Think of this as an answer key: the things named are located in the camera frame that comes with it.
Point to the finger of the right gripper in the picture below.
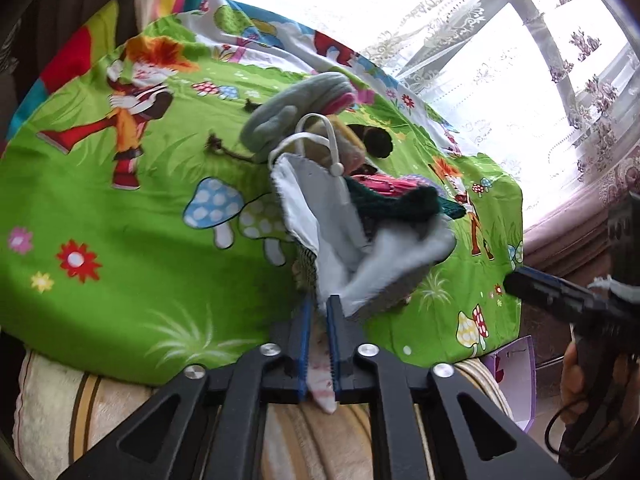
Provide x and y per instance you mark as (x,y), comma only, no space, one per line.
(558,297)

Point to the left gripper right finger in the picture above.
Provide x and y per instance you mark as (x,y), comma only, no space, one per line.
(428,423)

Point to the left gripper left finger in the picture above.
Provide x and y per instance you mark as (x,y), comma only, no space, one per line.
(207,423)

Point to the grey drawstring pouch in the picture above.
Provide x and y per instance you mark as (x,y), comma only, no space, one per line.
(268,123)

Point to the person's right hand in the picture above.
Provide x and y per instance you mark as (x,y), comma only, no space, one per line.
(573,388)

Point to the mauve drape curtain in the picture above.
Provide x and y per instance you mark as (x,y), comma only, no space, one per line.
(572,241)

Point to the purple cardboard box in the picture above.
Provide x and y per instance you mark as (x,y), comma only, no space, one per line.
(514,369)

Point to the cream floral fabric strip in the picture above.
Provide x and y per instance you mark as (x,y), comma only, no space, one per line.
(319,376)

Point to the dark green knit item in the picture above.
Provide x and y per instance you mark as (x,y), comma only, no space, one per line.
(415,206)

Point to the green cartoon mushroom bedsheet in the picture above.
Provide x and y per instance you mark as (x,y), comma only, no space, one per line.
(138,284)

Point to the dark brown knit ball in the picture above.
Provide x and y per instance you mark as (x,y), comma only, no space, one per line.
(377,141)

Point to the white lace curtain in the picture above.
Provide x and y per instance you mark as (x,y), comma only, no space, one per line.
(549,89)

